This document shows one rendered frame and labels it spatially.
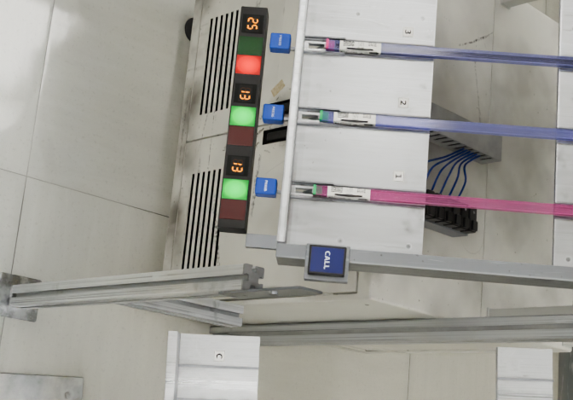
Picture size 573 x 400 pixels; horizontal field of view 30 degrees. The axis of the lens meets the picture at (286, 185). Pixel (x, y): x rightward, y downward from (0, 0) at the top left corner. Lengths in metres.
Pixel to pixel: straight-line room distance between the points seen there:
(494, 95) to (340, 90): 0.65
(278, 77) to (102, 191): 0.43
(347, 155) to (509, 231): 0.67
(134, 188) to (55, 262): 0.25
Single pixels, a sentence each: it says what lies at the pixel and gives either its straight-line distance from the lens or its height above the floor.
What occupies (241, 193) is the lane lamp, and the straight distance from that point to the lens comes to 1.53.
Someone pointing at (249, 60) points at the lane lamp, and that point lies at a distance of 1.59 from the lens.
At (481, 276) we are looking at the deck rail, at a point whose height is 0.92.
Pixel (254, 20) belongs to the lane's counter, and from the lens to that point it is 1.61.
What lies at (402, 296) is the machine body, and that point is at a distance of 1.84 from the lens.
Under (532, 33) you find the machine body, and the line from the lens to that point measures 2.31.
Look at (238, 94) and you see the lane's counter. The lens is 1.57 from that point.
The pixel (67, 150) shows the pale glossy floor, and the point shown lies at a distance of 2.16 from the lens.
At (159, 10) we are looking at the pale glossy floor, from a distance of 2.37.
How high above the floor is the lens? 1.77
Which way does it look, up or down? 44 degrees down
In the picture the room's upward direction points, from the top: 81 degrees clockwise
